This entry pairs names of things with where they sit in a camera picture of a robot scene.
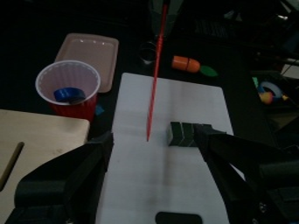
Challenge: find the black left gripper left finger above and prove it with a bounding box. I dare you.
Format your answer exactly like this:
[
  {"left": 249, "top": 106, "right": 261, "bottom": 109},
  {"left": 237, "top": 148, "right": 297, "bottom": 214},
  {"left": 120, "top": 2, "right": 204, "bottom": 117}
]
[{"left": 4, "top": 131, "right": 114, "bottom": 224}]

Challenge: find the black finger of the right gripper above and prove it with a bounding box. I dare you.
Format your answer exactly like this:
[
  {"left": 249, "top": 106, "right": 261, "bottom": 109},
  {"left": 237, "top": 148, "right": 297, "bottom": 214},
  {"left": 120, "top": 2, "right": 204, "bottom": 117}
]
[{"left": 146, "top": 0, "right": 184, "bottom": 38}]

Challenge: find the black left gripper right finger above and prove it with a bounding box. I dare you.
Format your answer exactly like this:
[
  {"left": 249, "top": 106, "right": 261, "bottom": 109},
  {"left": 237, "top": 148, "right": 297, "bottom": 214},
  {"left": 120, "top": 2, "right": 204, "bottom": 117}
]
[{"left": 192, "top": 123, "right": 299, "bottom": 224}]

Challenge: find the red toy knife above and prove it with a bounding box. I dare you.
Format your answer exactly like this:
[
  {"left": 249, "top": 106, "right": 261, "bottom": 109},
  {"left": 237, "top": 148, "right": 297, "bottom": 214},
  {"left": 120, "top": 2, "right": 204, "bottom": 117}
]
[{"left": 144, "top": 3, "right": 169, "bottom": 143}]

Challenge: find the dark green toy sushi roll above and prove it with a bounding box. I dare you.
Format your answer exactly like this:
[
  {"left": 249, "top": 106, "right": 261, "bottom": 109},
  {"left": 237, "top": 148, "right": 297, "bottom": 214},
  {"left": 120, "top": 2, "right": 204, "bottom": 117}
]
[{"left": 166, "top": 121, "right": 213, "bottom": 148}]

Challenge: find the light wooden cutting board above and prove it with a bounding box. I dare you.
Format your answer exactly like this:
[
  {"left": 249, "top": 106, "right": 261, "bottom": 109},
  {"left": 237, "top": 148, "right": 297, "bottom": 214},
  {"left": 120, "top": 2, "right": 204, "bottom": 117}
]
[{"left": 0, "top": 108, "right": 90, "bottom": 224}]

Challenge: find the clear tape roll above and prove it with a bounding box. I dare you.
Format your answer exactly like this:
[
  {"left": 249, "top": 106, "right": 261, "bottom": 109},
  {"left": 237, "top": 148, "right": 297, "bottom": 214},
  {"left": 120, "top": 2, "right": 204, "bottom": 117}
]
[{"left": 137, "top": 40, "right": 160, "bottom": 66}]

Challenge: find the orange toy carrot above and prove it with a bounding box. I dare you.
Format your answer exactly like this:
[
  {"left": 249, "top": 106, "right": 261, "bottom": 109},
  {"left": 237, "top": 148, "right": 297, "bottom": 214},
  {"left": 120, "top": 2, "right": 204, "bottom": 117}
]
[{"left": 171, "top": 55, "right": 220, "bottom": 78}]

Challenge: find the white plastic cutting board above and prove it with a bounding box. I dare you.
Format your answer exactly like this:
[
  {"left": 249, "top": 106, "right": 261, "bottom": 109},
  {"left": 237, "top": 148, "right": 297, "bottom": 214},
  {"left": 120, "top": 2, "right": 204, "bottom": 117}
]
[{"left": 94, "top": 72, "right": 247, "bottom": 224}]

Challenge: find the pink plastic tray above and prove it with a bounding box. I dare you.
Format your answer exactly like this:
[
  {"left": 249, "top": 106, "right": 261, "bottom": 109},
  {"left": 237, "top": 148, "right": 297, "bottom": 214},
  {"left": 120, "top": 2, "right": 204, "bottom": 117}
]
[{"left": 53, "top": 32, "right": 120, "bottom": 94}]

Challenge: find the small blue toy piece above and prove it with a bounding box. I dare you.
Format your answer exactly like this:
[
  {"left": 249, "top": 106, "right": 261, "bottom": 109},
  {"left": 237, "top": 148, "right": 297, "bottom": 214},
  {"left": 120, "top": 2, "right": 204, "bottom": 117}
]
[{"left": 94, "top": 103, "right": 106, "bottom": 116}]

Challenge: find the colourful toy pile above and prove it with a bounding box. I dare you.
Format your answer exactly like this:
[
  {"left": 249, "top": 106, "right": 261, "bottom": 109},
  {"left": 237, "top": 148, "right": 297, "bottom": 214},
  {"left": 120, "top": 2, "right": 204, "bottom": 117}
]
[{"left": 251, "top": 76, "right": 289, "bottom": 105}]

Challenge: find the blue tape roll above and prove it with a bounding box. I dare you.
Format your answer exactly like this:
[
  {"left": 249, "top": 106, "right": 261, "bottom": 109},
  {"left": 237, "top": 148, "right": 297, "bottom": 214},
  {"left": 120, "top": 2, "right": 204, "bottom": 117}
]
[{"left": 52, "top": 87, "right": 88, "bottom": 105}]

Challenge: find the red plastic cup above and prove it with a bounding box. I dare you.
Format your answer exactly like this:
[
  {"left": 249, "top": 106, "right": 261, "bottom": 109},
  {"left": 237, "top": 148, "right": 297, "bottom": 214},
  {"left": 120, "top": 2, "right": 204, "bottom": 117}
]
[{"left": 33, "top": 59, "right": 101, "bottom": 123}]

